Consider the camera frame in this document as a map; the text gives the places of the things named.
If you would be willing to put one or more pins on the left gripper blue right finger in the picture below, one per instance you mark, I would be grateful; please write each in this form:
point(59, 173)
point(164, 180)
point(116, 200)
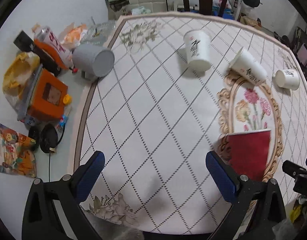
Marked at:
point(224, 176)

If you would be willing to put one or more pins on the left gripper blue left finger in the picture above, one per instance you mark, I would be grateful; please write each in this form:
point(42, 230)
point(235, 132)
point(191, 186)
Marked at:
point(87, 175)

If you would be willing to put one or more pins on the red paper cup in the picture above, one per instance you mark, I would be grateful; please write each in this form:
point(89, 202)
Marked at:
point(246, 152)

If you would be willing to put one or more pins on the white paper cup right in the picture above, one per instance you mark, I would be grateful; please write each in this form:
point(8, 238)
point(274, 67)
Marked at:
point(288, 79)

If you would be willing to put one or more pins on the white paper cup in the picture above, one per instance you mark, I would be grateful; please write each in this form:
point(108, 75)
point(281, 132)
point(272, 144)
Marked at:
point(248, 67)
point(288, 79)
point(197, 46)

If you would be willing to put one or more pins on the white paper cup middle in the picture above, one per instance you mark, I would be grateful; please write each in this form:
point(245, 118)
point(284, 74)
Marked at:
point(248, 67)

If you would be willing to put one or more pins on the white paper cup left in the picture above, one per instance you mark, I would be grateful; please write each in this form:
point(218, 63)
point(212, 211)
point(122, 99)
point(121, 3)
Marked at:
point(197, 46)

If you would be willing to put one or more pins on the colourful snack packet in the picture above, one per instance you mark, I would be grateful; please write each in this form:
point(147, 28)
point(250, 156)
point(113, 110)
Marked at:
point(16, 156)

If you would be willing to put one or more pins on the orange box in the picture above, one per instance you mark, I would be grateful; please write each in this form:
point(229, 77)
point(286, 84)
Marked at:
point(46, 103)

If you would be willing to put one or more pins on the floral diamond pattern tablecloth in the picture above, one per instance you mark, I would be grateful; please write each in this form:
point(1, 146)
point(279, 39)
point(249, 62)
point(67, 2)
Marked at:
point(154, 118)

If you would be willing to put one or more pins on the grey ribbed cylinder container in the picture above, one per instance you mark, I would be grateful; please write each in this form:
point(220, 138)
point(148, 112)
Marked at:
point(93, 61)

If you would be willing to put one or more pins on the pink suitcase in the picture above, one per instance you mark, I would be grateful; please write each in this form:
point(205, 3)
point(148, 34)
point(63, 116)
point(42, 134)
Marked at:
point(302, 55)

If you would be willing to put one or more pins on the yellow plastic bag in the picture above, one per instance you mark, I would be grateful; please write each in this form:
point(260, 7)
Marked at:
point(19, 72)

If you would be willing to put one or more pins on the orange plastic bag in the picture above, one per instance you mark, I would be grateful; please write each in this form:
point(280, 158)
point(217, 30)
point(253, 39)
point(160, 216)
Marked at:
point(72, 35)

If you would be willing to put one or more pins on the red white snack bag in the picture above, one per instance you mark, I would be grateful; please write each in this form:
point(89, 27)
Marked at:
point(47, 41)

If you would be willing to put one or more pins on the cardboard box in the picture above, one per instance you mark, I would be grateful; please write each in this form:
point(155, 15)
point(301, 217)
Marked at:
point(250, 22)

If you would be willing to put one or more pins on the silver trash bin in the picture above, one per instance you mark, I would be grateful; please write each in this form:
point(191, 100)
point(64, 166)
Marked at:
point(117, 8)

